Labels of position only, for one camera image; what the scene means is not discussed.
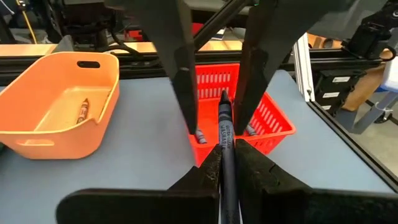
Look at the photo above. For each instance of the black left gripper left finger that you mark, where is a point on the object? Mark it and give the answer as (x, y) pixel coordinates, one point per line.
(155, 205)

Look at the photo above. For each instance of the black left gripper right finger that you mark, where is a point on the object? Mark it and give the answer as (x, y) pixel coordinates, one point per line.
(295, 205)

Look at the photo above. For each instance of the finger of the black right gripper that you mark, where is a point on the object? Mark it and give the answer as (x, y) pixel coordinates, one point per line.
(252, 87)
(183, 77)

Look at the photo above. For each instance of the navy blue crayon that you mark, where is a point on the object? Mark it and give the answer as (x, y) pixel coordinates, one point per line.
(201, 137)
(252, 130)
(226, 130)

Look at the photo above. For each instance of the brown crayon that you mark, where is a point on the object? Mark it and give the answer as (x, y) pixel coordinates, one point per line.
(83, 112)

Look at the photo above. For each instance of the red plastic basket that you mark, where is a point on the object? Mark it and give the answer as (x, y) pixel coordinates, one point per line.
(208, 119)

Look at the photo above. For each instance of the grey blue table mat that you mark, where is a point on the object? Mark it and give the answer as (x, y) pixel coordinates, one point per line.
(140, 140)

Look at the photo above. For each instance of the black labelled equipment box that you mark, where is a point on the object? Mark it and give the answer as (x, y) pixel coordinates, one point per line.
(329, 87)

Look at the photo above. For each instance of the brown cardboard piece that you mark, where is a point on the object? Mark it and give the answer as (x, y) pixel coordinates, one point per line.
(363, 87)

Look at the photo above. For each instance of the black mechanical device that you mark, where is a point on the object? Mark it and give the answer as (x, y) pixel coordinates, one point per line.
(367, 34)

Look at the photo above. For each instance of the orange plastic bin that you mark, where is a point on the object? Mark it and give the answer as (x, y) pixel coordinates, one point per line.
(31, 102)

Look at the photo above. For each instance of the white aluminium frame post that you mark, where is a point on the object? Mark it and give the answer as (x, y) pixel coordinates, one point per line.
(303, 68)

